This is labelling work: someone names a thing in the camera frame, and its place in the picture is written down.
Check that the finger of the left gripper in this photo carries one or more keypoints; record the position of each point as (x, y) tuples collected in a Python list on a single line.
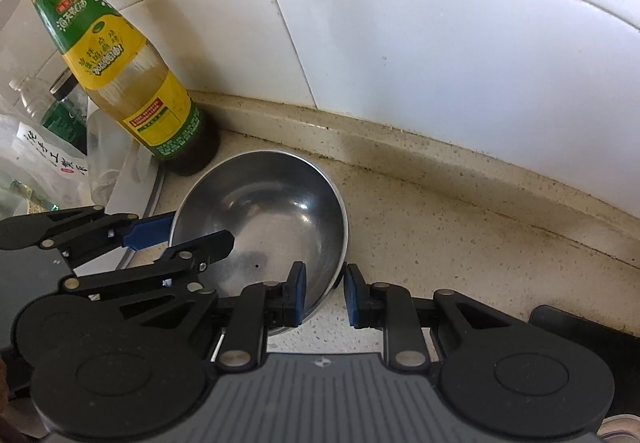
[(173, 278), (85, 233)]

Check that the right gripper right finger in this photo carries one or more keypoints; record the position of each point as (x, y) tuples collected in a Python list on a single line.
[(389, 308)]

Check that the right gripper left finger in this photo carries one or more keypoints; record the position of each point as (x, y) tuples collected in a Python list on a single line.
[(246, 319)]

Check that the steel bowl back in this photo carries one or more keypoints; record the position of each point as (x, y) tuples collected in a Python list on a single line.
[(280, 208)]

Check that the clear plastic bag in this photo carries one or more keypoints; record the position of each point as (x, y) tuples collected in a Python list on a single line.
[(45, 169)]

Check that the white rotating condiment tray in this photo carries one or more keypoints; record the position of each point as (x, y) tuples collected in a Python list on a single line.
[(132, 189)]

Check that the green label fish sauce bottle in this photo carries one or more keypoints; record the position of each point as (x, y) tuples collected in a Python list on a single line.
[(66, 117)]

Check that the yellow green cooking wine bottle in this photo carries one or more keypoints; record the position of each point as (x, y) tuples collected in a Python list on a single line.
[(127, 78)]

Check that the black gas stove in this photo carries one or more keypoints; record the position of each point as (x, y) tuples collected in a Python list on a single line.
[(620, 351)]

